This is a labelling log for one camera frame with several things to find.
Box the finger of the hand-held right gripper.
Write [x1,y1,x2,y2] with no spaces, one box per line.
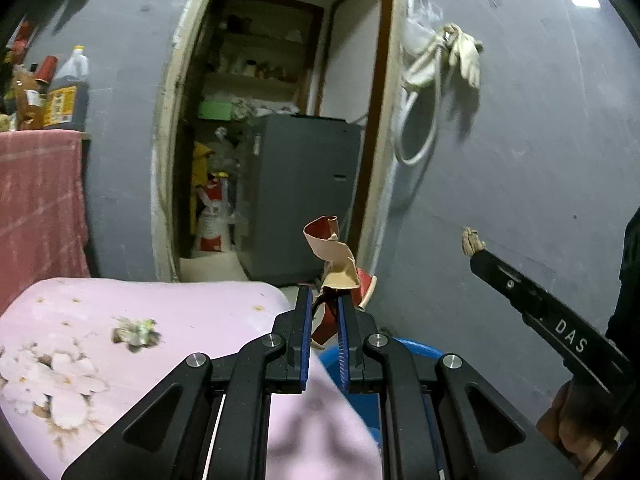
[469,249,546,322]

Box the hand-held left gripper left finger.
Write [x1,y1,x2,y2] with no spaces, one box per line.
[61,284,314,480]

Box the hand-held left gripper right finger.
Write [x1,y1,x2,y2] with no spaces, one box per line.
[336,291,583,480]

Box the tan peanut shell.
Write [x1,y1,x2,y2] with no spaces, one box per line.
[460,226,487,259]

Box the blue bin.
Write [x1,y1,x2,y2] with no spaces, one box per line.
[317,337,444,480]

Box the red snack wrapper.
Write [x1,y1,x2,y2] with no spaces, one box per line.
[302,215,379,352]

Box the person's right hand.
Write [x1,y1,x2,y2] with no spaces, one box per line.
[536,379,628,477]

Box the pink floral cushion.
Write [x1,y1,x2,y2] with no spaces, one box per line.
[0,277,384,480]

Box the grey cabinet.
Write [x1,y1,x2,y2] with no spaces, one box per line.
[239,112,364,287]

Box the red and white bag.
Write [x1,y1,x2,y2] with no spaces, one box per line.
[194,172,237,254]

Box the crumpled wrapper scrap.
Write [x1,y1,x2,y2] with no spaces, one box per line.
[110,315,164,352]

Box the yellow bag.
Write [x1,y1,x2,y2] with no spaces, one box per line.
[192,142,217,197]

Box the green tray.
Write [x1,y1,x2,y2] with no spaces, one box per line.
[197,101,237,121]

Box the cluttered storage shelf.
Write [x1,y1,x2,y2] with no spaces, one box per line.
[199,0,327,113]

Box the red plaid cloth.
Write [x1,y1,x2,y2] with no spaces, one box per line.
[0,129,92,313]

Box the large oil bottle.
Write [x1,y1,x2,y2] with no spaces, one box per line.
[42,45,91,131]

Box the brown bottle with red cap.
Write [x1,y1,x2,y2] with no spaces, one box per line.
[12,55,59,131]

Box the white door frame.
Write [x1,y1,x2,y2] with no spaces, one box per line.
[150,0,418,287]

